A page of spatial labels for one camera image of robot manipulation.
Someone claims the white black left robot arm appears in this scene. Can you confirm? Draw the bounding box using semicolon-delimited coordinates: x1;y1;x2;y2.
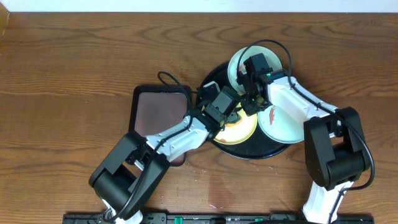
89;86;240;223

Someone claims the mint green plate right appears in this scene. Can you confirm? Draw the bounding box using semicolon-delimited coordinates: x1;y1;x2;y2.
257;105;307;144

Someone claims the round black tray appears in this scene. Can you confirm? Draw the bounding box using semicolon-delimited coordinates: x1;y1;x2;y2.
200;62;290;159

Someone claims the mint green plate top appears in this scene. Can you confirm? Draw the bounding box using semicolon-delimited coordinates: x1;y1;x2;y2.
228;45;282;95

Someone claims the black rectangular tray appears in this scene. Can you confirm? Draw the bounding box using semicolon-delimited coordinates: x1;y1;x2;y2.
128;85;192;167

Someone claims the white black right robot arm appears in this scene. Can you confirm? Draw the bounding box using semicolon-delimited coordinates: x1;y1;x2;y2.
236;49;375;223

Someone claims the green yellow sponge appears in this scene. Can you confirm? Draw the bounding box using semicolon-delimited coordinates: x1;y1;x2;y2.
226;113;242;126

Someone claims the yellow plate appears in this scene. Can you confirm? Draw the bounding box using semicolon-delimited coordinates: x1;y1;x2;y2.
208;103;257;145

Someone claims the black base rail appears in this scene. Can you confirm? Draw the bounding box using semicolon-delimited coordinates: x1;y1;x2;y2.
62;212;376;224

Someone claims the mint green plate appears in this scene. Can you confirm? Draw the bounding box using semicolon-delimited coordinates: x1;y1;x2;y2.
257;105;307;144
228;45;282;95

